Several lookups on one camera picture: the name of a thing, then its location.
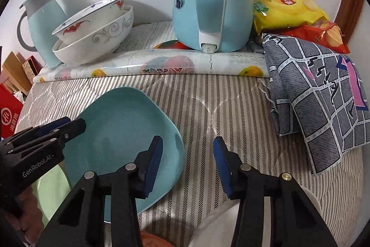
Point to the grey checked folded cloth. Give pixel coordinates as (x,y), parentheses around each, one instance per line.
(318,96)

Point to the red chip bag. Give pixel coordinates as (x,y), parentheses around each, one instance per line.
(318,35)

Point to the plain cardboard box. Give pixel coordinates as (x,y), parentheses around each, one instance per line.
(13,70)

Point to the white bowl with grey swirls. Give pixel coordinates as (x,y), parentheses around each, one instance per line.
(95,47)

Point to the light blue thermos jug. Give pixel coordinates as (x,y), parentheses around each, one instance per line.
(43,24)

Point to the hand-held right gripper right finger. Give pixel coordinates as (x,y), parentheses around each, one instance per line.
(222,170)

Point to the red box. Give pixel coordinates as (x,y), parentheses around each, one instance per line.
(10,114)

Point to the wooden door frame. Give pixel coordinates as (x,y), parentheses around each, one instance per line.
(349,9)

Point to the person's left hand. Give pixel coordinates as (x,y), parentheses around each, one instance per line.
(29,206)

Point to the fruit print tablecloth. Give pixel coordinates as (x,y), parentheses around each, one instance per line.
(115,67)

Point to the yellow chip bag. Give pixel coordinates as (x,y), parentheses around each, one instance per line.
(289,12)

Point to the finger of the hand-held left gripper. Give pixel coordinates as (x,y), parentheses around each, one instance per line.
(50,129)
(75,127)

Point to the light green plate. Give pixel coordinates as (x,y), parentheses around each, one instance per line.
(49,186)

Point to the brown plate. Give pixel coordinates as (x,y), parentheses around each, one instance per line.
(153,241)

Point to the red and blue patterned bowl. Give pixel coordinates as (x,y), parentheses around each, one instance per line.
(95,15)

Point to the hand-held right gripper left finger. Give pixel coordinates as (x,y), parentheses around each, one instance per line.
(153,167)

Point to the teal blue plate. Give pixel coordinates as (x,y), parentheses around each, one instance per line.
(115,125)

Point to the patterned brown box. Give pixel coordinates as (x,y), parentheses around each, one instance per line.
(30,69)

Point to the plain white bowl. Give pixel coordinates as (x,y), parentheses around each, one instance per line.
(214,226)

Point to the striped bed sheet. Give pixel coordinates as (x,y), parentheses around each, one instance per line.
(216,108)

